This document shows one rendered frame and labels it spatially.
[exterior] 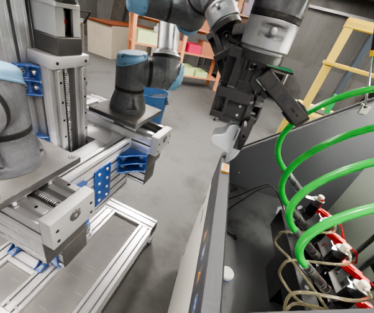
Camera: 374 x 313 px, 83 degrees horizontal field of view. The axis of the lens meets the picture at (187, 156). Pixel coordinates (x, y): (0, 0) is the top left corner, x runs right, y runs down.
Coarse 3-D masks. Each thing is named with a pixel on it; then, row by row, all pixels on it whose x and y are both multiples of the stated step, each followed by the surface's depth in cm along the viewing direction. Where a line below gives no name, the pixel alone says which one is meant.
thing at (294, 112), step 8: (264, 72) 33; (272, 72) 33; (264, 80) 34; (272, 80) 33; (272, 88) 34; (280, 88) 34; (272, 96) 35; (280, 96) 34; (288, 96) 34; (280, 104) 35; (288, 104) 34; (296, 104) 34; (288, 112) 35; (296, 112) 35; (304, 112) 35; (288, 120) 37; (296, 120) 35; (304, 120) 35
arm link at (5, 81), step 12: (0, 72) 38; (12, 72) 40; (0, 84) 39; (12, 84) 41; (24, 84) 44; (0, 96) 38; (12, 96) 41; (24, 96) 44; (12, 108) 41; (24, 108) 45; (12, 120) 42; (24, 120) 46; (12, 132) 44
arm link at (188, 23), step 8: (176, 0) 54; (184, 0) 55; (176, 8) 55; (184, 8) 55; (192, 8) 54; (176, 16) 56; (184, 16) 57; (192, 16) 56; (200, 16) 56; (176, 24) 59; (184, 24) 59; (192, 24) 59; (200, 24) 60; (184, 32) 63; (192, 32) 63
